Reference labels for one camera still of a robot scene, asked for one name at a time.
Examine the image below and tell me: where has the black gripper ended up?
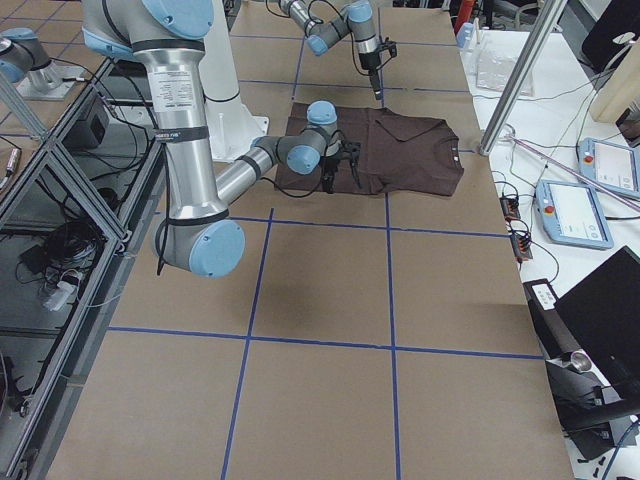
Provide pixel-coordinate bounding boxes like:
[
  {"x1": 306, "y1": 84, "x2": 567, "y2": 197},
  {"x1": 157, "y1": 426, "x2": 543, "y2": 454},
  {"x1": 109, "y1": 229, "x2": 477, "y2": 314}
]
[
  {"x1": 358, "y1": 50, "x2": 381, "y2": 100},
  {"x1": 321, "y1": 146, "x2": 350, "y2": 194}
]

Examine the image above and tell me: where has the dark brown t-shirt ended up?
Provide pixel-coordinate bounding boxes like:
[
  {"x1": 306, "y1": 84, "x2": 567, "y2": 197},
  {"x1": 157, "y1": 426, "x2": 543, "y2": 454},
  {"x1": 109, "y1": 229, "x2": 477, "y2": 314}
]
[{"x1": 276, "y1": 106, "x2": 464, "y2": 197}]

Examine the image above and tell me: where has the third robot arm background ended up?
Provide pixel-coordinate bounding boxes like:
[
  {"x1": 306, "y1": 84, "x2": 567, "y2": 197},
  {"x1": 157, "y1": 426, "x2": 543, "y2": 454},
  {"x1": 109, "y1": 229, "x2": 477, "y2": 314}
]
[{"x1": 1, "y1": 27, "x2": 85, "y2": 101}]

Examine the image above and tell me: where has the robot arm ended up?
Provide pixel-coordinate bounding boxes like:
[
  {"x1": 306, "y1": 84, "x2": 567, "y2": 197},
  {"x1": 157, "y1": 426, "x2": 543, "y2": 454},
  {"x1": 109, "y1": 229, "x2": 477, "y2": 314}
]
[
  {"x1": 278, "y1": 1, "x2": 383, "y2": 100},
  {"x1": 82, "y1": 1, "x2": 346, "y2": 278}
]

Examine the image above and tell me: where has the blue cup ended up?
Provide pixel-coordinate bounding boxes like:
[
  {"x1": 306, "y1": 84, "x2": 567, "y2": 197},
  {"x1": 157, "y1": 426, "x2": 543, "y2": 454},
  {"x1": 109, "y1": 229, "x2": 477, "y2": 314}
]
[{"x1": 456, "y1": 22, "x2": 475, "y2": 50}]

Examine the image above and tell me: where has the red cylinder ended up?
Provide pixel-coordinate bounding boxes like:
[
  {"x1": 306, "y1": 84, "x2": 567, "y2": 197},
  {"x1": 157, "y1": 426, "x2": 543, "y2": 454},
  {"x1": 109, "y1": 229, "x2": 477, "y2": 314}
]
[{"x1": 454, "y1": 0, "x2": 476, "y2": 34}]

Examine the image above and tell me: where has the clear plastic bag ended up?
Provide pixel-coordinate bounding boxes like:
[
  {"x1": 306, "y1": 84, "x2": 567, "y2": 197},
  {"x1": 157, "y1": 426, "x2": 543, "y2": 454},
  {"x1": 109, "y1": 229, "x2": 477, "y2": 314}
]
[{"x1": 472, "y1": 46, "x2": 519, "y2": 92}]

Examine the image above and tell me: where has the orange electronics board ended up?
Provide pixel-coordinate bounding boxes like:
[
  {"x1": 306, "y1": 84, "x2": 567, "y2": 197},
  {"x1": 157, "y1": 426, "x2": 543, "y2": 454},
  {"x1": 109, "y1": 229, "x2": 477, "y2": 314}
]
[{"x1": 499, "y1": 196, "x2": 522, "y2": 222}]

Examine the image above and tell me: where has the near teach pendant tablet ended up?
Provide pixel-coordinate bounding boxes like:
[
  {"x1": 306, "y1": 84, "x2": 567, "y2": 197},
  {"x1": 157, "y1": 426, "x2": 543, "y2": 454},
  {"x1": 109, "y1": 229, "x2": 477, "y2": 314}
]
[{"x1": 535, "y1": 180, "x2": 614, "y2": 250}]

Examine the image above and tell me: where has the teach pendant tablet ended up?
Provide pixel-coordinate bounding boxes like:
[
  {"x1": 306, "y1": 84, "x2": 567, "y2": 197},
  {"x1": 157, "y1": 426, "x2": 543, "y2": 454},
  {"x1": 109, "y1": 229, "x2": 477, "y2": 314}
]
[
  {"x1": 535, "y1": 180, "x2": 614, "y2": 250},
  {"x1": 578, "y1": 138, "x2": 639, "y2": 200}
]

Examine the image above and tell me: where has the far teach pendant tablet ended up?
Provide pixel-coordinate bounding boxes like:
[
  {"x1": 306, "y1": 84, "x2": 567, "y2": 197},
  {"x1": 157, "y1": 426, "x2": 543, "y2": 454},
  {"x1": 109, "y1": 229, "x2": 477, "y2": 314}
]
[{"x1": 578, "y1": 138, "x2": 639, "y2": 200}]

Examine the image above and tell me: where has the black box with label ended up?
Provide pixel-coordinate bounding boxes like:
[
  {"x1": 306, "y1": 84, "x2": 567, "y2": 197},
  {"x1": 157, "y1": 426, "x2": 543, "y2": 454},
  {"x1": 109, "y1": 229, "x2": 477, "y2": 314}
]
[{"x1": 523, "y1": 279, "x2": 581, "y2": 362}]

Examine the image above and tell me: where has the black monitor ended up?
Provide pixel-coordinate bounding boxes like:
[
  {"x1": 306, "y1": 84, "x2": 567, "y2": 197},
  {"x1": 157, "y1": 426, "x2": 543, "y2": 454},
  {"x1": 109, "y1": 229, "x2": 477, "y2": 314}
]
[{"x1": 555, "y1": 246, "x2": 639, "y2": 431}]

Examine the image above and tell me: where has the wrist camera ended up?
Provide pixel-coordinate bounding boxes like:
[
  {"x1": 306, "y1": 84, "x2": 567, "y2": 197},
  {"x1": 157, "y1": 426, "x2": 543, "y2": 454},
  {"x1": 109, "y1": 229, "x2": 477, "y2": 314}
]
[{"x1": 378, "y1": 37, "x2": 397, "y2": 59}]

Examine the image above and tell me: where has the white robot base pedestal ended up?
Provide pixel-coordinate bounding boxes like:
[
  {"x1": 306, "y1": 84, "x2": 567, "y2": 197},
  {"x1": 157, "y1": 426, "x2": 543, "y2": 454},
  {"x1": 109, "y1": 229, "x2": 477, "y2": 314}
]
[{"x1": 200, "y1": 0, "x2": 269, "y2": 163}]

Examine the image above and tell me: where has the aluminium frame post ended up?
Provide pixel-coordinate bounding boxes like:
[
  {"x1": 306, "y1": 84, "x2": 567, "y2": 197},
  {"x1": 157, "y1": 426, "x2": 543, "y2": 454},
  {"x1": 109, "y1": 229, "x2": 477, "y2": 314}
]
[{"x1": 479, "y1": 0, "x2": 568, "y2": 156}]

